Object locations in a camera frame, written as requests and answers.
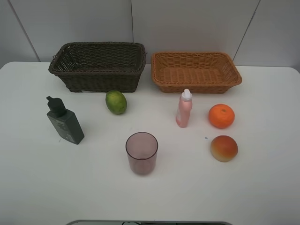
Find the pink translucent plastic cup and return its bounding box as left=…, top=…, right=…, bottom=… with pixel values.
left=125, top=132, right=158, bottom=175

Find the pink squeeze bottle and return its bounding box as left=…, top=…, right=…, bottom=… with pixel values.
left=176, top=89, right=193, bottom=128

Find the orange mandarin fruit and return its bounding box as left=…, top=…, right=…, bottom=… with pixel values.
left=208, top=104, right=235, bottom=129

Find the red yellow peach fruit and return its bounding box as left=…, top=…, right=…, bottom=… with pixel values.
left=210, top=135, right=238, bottom=162

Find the dark green pump bottle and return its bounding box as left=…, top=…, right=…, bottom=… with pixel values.
left=46, top=96, right=84, bottom=145

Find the green lime fruit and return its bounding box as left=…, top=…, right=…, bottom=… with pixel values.
left=105, top=90, right=127, bottom=115

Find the orange wicker basket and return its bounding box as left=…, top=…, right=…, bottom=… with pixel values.
left=151, top=52, right=242, bottom=94

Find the dark brown wicker basket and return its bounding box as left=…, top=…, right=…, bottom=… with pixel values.
left=48, top=42, right=146, bottom=93

